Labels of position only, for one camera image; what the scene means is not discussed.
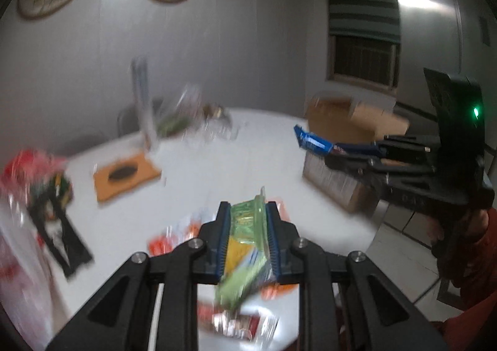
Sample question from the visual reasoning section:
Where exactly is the window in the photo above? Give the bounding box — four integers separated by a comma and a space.
328, 35, 400, 93

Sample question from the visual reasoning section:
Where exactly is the silver snack packet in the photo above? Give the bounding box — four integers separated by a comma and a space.
165, 215, 203, 245

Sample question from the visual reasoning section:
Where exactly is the blue snack packet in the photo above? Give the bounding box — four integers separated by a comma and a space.
294, 125, 383, 158

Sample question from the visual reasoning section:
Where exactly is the black stand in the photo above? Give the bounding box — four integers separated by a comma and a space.
29, 196, 94, 278

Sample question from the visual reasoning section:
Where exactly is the white plastic bag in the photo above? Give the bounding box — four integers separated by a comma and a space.
0, 188, 66, 348

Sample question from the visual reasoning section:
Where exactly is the cardboard box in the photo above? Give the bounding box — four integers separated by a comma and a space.
303, 93, 410, 214

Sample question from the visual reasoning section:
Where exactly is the wooden trivet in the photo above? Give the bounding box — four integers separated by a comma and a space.
93, 153, 162, 204

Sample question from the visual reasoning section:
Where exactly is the striped window blind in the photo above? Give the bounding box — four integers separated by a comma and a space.
325, 0, 401, 43

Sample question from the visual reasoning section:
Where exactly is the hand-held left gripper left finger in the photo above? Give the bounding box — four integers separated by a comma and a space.
46, 201, 234, 351

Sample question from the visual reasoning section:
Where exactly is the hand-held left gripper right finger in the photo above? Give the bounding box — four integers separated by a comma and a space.
266, 201, 451, 351

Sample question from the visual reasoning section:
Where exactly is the green snack packet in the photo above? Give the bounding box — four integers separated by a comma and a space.
215, 186, 272, 311

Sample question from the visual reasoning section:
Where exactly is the gold foil wrapper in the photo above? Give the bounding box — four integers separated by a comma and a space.
204, 103, 230, 119

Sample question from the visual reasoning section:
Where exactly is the clear dotted plastic bag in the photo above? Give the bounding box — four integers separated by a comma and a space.
155, 83, 203, 138

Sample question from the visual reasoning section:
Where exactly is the silver refrigerator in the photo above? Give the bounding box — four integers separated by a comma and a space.
394, 0, 464, 119

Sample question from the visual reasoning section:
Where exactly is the clear plastic wrap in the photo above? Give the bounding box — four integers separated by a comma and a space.
186, 118, 241, 146

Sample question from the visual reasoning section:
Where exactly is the red orange snack packet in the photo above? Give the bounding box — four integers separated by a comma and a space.
148, 236, 173, 256

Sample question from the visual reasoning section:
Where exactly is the red white snack packet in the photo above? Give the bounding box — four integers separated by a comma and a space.
198, 300, 280, 348

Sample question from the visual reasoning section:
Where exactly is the red snack bag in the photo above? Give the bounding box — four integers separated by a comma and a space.
0, 149, 66, 196

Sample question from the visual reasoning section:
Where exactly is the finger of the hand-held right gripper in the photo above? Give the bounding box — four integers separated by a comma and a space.
324, 153, 437, 185
376, 135, 441, 163

